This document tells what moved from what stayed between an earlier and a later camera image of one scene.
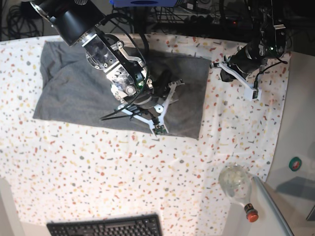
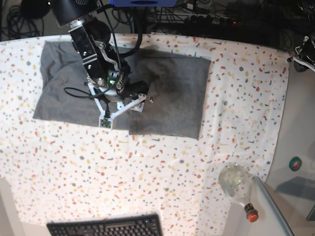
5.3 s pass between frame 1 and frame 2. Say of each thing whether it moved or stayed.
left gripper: moved
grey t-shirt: stayed
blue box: stayed
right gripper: moved
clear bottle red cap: stayed
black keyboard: stayed
